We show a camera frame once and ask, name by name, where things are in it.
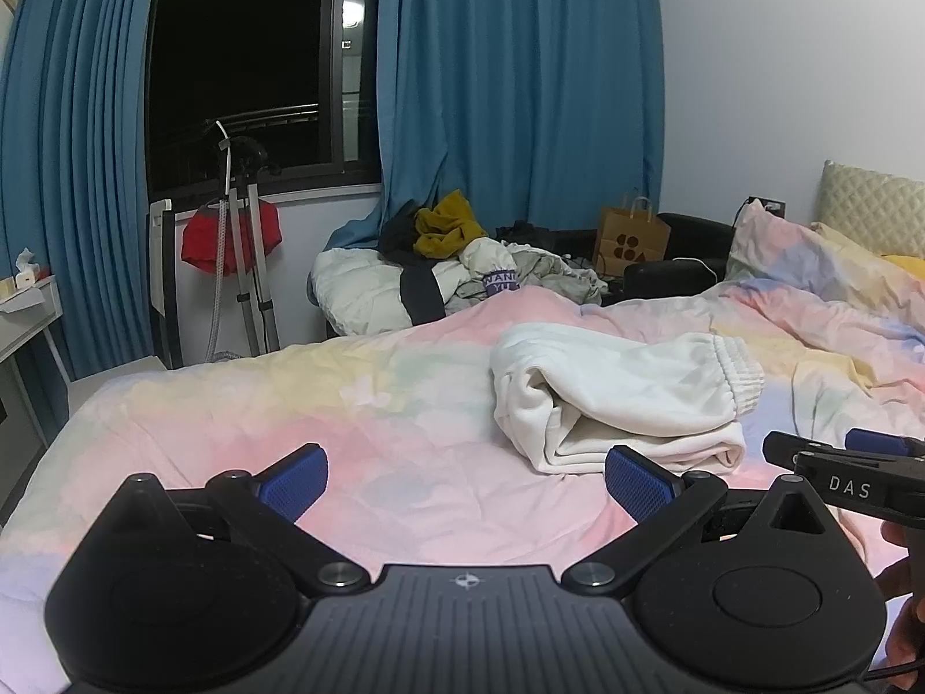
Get brown paper bag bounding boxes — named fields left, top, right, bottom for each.
left=593, top=195, right=672, bottom=279

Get black armchair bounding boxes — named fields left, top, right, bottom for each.
left=621, top=212, right=738, bottom=299

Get grey crumpled garment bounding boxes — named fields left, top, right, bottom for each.
left=506, top=242, right=608, bottom=305

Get black garment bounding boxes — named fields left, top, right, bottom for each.
left=379, top=206, right=449, bottom=326

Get dark window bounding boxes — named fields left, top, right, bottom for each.
left=148, top=0, right=384, bottom=200

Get white charging cable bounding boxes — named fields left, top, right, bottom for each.
left=675, top=256, right=724, bottom=283

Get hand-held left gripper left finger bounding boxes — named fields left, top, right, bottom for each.
left=105, top=442, right=371, bottom=590

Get cream quilted headboard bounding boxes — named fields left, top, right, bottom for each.
left=816, top=159, right=925, bottom=261

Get white tissue box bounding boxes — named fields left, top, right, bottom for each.
left=10, top=248, right=55, bottom=302

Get red garment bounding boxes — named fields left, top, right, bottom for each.
left=180, top=198, right=283, bottom=276

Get black cloth pile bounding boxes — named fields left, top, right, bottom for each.
left=495, top=220, right=601, bottom=257

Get mustard yellow garment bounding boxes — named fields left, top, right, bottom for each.
left=413, top=189, right=489, bottom=261

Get white garment with purple label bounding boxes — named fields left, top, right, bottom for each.
left=458, top=237, right=521, bottom=301

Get white dressing table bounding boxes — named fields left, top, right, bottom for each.
left=0, top=275, right=73, bottom=442

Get black upright frame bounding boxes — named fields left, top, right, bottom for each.
left=148, top=198, right=183, bottom=371

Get pastel bed blanket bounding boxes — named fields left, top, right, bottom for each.
left=0, top=282, right=925, bottom=673

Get pastel pillow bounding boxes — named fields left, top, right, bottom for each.
left=726, top=200, right=925, bottom=312

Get pile of clothes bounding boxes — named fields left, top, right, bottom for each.
left=309, top=246, right=464, bottom=337

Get blue curtain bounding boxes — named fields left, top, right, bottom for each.
left=325, top=0, right=666, bottom=283
left=0, top=0, right=164, bottom=377

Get white pants with striped trim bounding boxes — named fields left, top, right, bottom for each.
left=490, top=322, right=765, bottom=477

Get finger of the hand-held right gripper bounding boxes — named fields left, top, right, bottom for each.
left=764, top=431, right=904, bottom=467
left=845, top=428, right=925, bottom=458

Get garment steamer stand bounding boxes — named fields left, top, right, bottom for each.
left=204, top=117, right=283, bottom=363

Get person's right hand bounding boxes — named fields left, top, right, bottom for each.
left=876, top=520, right=925, bottom=675

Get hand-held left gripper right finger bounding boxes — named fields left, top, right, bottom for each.
left=562, top=444, right=839, bottom=590

